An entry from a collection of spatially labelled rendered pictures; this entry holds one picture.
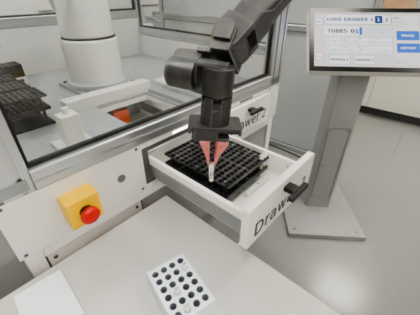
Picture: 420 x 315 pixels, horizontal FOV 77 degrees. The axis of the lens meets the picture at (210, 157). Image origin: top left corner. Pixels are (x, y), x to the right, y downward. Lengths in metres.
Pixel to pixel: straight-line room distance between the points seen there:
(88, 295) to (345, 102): 1.40
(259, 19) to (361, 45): 1.01
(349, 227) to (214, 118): 1.52
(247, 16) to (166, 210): 0.51
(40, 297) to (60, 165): 0.26
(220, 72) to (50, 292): 0.53
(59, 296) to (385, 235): 1.78
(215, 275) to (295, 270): 1.03
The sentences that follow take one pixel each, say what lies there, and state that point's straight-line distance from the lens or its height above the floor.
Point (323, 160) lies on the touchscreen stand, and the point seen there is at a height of 0.41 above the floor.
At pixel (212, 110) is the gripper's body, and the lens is 0.48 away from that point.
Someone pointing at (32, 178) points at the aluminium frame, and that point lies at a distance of 0.61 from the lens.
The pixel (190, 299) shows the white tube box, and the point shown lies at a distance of 0.56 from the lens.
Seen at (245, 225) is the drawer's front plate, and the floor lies 0.89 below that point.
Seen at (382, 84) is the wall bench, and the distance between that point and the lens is 3.57.
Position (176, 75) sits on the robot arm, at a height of 1.15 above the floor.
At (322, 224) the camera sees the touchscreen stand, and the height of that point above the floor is 0.03.
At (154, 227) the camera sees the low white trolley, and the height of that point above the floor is 0.76.
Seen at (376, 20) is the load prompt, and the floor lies 1.15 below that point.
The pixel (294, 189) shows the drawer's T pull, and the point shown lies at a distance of 0.61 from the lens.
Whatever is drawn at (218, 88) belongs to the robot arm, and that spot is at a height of 1.14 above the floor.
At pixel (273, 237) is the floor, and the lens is 1.73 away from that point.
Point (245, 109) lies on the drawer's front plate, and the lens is 0.98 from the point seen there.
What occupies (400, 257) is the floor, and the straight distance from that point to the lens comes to 1.93.
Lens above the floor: 1.28
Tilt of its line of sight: 33 degrees down
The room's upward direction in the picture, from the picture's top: straight up
